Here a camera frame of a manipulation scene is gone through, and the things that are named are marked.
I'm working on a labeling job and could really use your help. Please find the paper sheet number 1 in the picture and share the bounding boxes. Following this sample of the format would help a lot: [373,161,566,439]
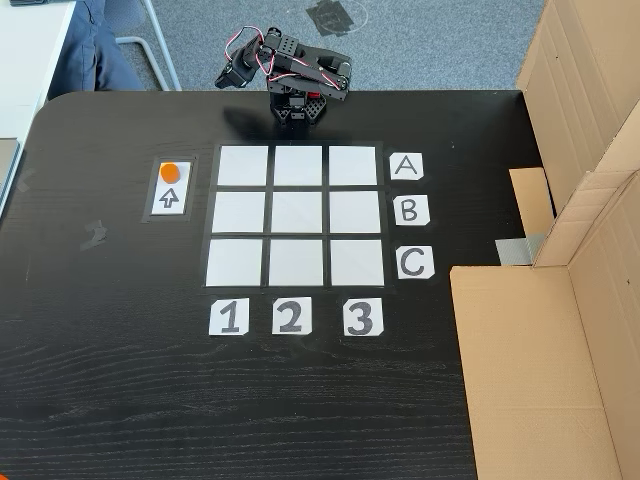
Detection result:
[208,297,250,337]

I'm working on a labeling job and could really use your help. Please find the black tape patch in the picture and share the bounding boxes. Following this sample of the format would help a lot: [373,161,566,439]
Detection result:
[304,0,372,38]

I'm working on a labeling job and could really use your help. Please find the brown cardboard panel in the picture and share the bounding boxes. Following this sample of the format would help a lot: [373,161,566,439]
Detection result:
[508,0,640,241]
[449,168,640,480]

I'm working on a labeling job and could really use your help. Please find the clear tape scraps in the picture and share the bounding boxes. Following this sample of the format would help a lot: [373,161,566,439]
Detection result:
[78,218,110,252]

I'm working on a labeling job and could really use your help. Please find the paper sheet letter A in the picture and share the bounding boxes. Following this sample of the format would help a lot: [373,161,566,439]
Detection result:
[389,152,425,182]

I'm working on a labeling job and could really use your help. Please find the white nine-square grid sheet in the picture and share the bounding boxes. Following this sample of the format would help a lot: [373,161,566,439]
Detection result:
[202,139,399,294]

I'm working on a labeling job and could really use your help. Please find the red and white servo cable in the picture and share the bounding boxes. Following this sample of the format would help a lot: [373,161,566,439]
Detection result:
[222,26,281,85]

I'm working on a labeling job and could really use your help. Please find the paper sheet letter C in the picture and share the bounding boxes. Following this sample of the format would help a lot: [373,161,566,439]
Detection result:
[396,245,436,281]

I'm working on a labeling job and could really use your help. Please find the paper sheet number 2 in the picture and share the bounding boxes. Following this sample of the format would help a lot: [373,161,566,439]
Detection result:
[271,295,314,336]

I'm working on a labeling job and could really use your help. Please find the white side table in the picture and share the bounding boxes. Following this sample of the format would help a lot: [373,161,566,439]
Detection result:
[0,0,77,142]

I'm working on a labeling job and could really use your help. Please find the paper sheet number 3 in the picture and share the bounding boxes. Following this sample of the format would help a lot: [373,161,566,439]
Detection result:
[342,296,386,338]

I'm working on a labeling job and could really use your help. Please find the person's leg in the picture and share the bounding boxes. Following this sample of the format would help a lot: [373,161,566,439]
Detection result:
[47,0,147,102]

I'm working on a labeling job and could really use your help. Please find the white metal furniture frame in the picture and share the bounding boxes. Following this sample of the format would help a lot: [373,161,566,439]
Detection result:
[112,0,183,93]

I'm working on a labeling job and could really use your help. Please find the white arrow paper sheet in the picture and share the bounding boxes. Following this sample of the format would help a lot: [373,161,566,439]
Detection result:
[148,159,193,217]

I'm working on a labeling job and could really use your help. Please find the grey tape strip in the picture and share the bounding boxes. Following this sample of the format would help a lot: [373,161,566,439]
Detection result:
[495,231,547,267]

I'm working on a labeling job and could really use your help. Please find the paper sheet letter B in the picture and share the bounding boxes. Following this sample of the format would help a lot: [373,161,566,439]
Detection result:
[393,194,432,228]

